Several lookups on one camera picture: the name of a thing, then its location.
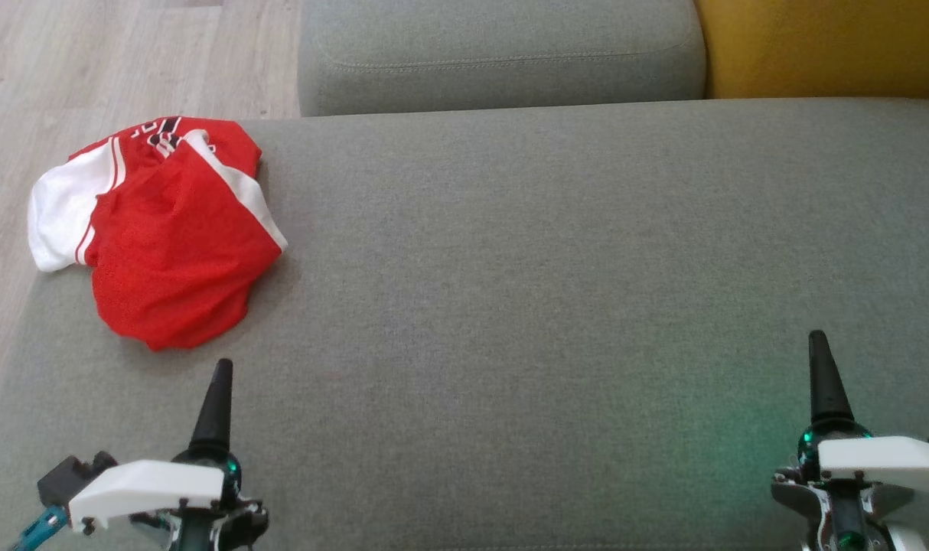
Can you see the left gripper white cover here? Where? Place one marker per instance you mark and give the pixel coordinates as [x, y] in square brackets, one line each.
[151, 486]

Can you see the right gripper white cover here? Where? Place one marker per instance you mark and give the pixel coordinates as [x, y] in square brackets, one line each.
[878, 467]

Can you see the red shorts white stripe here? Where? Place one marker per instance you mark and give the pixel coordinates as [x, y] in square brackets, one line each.
[174, 268]

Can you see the red white lettered jersey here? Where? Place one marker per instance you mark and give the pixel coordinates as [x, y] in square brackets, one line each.
[66, 207]

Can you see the grey sofa seat cushion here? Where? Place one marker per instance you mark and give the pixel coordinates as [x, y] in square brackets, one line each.
[526, 306]

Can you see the yellow cushion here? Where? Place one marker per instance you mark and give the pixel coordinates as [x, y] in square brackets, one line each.
[824, 46]

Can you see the grey sofa back cushion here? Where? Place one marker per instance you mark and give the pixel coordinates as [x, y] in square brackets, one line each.
[503, 53]

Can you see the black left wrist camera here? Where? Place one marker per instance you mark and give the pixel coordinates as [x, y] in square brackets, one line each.
[74, 474]

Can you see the teal left camera connector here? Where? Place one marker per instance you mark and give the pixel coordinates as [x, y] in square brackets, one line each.
[40, 529]

